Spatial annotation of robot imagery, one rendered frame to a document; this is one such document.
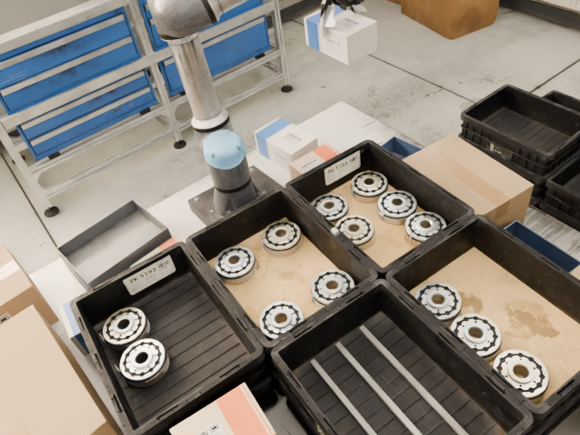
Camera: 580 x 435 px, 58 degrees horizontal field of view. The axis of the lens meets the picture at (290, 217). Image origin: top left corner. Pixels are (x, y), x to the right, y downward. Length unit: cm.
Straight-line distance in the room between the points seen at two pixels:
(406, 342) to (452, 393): 14
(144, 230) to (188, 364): 56
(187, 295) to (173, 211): 49
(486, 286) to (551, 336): 17
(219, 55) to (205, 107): 166
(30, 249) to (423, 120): 229
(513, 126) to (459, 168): 85
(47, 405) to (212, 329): 37
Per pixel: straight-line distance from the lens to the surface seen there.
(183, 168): 309
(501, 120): 237
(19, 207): 334
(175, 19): 134
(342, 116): 202
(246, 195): 156
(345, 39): 159
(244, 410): 103
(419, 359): 116
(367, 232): 134
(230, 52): 324
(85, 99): 293
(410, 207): 140
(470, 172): 152
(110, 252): 163
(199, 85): 153
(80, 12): 280
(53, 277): 174
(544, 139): 230
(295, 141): 177
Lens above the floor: 184
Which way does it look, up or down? 45 degrees down
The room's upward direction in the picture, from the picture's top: 10 degrees counter-clockwise
